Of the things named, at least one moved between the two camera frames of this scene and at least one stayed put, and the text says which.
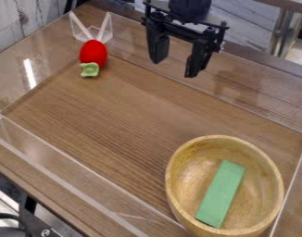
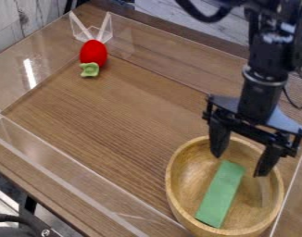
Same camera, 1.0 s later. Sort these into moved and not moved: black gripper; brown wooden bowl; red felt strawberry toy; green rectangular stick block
Moved: black gripper
Not moved: brown wooden bowl; red felt strawberry toy; green rectangular stick block
